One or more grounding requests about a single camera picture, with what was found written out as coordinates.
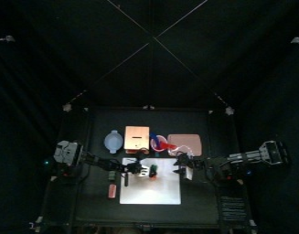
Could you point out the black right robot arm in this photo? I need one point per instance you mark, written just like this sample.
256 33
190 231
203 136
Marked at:
253 155

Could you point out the red rectangular bar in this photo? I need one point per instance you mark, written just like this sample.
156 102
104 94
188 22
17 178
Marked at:
112 191

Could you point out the red toy utensil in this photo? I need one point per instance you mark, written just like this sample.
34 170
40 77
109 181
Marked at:
169 145

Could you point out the light wooden box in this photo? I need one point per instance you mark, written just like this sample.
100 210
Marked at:
137 138

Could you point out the light blue plastic bowl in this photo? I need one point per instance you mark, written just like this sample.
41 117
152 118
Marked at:
114 142

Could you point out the blue toy utensil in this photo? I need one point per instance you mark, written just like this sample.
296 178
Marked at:
154 137

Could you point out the pink plastic cup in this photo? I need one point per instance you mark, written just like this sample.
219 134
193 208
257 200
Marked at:
157 147

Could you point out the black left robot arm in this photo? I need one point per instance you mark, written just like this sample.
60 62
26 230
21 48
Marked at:
70 152

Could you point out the white square mat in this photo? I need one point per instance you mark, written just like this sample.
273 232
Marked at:
156 192

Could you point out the grey metal frame bracket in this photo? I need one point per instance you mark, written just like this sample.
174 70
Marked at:
9 38
231 110
297 40
68 107
148 107

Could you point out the pinkish brown cutting board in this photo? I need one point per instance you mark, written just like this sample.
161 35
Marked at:
190 141

